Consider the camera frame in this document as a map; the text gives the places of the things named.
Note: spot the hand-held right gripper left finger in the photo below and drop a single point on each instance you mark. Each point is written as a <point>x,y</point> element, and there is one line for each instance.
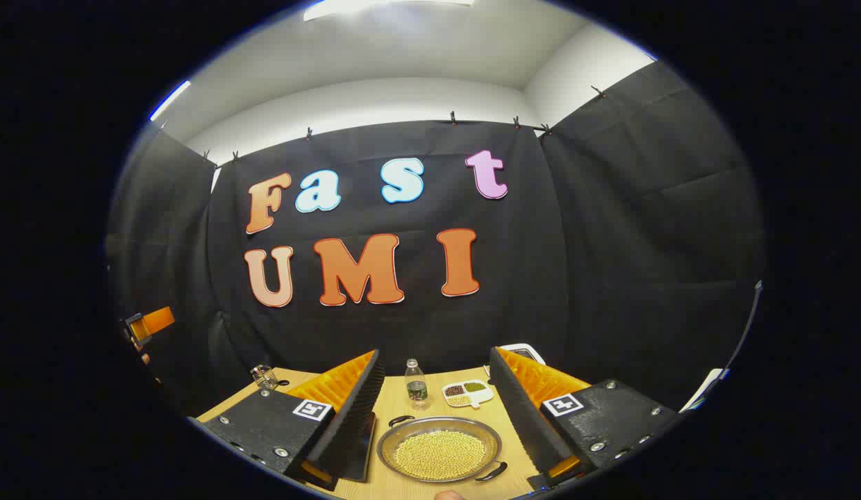
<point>354,410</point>

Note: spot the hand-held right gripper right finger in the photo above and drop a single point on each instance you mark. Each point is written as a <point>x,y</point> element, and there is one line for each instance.
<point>517,417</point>

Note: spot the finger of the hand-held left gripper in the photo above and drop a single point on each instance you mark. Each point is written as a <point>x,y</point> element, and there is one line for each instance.
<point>158,320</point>

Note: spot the white divided plate with beans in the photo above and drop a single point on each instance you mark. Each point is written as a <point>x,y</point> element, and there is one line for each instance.
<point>468,393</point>

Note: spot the clear plastic water bottle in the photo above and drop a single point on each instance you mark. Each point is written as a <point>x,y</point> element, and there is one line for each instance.
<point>416,389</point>

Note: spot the white toaster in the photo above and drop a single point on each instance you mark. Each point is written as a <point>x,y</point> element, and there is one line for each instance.
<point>522,345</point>

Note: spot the pile of yellow soybeans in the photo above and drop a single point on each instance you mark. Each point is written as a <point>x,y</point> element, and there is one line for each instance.
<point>439,455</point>

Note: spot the black backdrop cloth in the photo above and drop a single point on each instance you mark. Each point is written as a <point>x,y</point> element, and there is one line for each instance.
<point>541,278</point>

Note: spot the long ceiling light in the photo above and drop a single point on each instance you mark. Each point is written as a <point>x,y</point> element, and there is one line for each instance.
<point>375,7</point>

